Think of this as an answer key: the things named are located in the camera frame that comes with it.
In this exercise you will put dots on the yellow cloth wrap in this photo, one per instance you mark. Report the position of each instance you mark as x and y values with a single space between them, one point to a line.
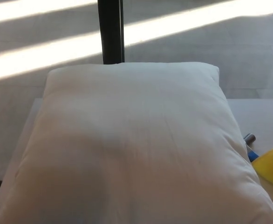
270 166

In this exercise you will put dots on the white pillow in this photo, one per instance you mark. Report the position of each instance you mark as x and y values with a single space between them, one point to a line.
136 140

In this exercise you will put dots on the black vertical post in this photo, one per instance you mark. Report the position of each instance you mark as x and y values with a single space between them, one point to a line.
111 30

